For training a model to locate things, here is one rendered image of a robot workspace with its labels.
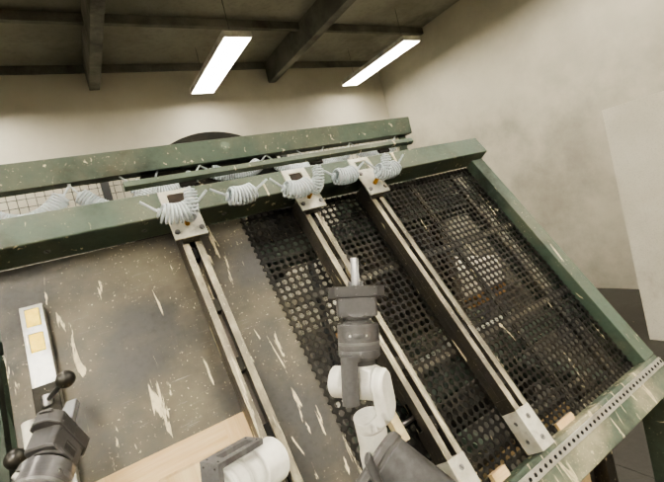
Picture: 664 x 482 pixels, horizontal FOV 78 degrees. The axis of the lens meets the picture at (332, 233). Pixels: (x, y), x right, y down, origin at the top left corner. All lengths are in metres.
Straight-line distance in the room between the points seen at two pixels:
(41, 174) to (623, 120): 4.02
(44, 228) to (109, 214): 0.16
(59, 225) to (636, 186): 4.02
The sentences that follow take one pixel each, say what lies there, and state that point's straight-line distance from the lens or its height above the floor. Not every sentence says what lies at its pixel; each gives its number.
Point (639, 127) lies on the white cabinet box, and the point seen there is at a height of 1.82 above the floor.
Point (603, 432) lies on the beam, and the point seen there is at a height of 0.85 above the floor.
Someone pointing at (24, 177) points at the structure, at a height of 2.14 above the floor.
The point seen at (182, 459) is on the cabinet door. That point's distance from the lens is 1.16.
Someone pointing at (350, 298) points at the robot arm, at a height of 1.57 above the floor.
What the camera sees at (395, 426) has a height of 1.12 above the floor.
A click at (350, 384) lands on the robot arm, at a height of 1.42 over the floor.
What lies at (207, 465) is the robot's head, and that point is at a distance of 0.64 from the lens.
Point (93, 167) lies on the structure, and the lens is 1.86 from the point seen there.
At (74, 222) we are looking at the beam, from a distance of 1.36.
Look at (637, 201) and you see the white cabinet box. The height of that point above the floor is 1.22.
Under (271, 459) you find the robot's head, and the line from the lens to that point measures 0.68.
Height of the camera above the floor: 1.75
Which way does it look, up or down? 3 degrees down
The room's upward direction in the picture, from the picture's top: 14 degrees counter-clockwise
